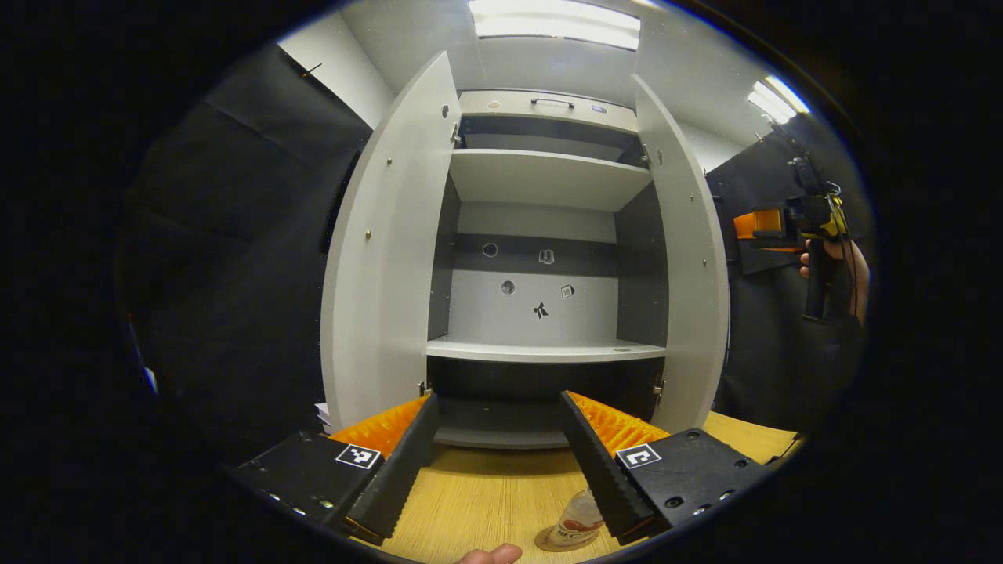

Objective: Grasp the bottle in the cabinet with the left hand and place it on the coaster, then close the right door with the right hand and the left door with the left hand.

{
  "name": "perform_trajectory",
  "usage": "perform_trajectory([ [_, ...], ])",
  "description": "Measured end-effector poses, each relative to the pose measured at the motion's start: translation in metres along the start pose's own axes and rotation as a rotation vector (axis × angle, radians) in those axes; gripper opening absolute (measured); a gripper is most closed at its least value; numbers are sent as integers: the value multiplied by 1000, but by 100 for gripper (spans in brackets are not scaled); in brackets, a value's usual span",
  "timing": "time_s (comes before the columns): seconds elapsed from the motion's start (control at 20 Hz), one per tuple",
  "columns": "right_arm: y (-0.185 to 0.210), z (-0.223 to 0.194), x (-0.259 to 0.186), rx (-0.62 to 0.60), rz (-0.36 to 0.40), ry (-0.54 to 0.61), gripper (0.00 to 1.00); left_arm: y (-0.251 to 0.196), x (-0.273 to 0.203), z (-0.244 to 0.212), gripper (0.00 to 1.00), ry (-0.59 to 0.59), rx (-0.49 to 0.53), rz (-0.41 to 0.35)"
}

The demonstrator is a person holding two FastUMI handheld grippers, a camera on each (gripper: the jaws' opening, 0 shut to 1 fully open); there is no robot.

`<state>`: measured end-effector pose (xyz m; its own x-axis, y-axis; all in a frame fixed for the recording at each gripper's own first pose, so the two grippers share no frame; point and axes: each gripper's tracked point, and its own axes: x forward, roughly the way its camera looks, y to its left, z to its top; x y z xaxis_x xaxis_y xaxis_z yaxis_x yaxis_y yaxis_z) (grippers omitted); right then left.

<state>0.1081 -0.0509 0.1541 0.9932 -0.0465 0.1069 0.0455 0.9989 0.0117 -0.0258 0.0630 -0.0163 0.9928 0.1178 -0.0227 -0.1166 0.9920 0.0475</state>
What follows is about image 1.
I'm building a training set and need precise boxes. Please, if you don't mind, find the grey cabinet shelf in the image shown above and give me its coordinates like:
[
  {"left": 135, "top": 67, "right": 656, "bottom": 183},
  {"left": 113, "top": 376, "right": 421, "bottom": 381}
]
[
  {"left": 425, "top": 337, "right": 668, "bottom": 364},
  {"left": 449, "top": 149, "right": 654, "bottom": 213}
]

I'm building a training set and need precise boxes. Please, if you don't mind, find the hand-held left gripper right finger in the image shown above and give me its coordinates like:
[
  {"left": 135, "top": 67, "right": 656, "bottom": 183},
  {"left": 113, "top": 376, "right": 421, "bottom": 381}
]
[{"left": 558, "top": 391, "right": 777, "bottom": 547}]

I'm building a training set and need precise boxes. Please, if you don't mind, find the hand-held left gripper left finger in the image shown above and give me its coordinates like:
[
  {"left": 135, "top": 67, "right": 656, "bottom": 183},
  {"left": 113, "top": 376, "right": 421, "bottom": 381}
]
[{"left": 227, "top": 393, "right": 440, "bottom": 547}]

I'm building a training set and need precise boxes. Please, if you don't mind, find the clear bottle with red label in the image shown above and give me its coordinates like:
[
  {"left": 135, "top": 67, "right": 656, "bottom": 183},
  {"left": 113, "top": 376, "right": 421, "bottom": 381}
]
[{"left": 549, "top": 487, "right": 606, "bottom": 549}]

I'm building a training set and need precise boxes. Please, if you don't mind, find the round cork coaster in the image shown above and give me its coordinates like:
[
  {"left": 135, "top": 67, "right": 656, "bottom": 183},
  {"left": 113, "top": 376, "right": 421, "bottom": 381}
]
[{"left": 535, "top": 526, "right": 596, "bottom": 553}]

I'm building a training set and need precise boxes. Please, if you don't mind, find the large ceiling light panel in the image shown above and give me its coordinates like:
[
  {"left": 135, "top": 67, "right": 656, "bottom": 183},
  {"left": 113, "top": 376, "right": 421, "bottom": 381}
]
[{"left": 469, "top": 0, "right": 642, "bottom": 52}]

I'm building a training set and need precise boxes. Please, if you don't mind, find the grey cabinet door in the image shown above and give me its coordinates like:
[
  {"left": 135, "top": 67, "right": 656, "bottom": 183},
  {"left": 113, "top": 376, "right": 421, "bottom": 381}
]
[
  {"left": 320, "top": 51, "right": 463, "bottom": 433},
  {"left": 631, "top": 74, "right": 731, "bottom": 434}
]

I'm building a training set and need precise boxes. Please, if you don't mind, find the grey and black cabinet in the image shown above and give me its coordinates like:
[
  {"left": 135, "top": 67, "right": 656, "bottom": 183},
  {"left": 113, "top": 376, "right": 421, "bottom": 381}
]
[{"left": 425, "top": 89, "right": 671, "bottom": 450}]

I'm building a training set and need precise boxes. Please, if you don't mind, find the small ceiling light panel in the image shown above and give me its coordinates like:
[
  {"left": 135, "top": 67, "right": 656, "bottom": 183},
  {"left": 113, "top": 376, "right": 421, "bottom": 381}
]
[{"left": 746, "top": 74, "right": 812, "bottom": 125}]

